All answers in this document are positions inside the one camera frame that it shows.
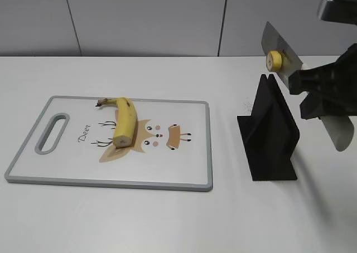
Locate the cut banana slice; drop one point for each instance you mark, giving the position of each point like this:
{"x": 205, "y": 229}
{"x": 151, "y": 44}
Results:
{"x": 274, "y": 61}

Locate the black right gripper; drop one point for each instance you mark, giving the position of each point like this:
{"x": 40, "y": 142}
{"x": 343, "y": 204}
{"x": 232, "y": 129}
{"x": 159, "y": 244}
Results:
{"x": 331, "y": 89}

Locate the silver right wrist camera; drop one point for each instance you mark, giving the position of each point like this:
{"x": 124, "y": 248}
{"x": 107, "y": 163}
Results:
{"x": 339, "y": 11}

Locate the white deer cutting board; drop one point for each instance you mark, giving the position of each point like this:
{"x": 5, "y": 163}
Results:
{"x": 70, "y": 144}

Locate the black knife stand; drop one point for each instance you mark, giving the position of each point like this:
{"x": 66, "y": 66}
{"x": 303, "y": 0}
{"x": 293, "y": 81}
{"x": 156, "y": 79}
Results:
{"x": 269, "y": 134}

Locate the yellow banana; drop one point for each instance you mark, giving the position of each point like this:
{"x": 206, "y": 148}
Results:
{"x": 126, "y": 121}

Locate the cleaver knife with cream handle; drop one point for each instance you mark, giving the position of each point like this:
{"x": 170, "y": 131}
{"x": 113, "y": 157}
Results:
{"x": 339, "y": 128}

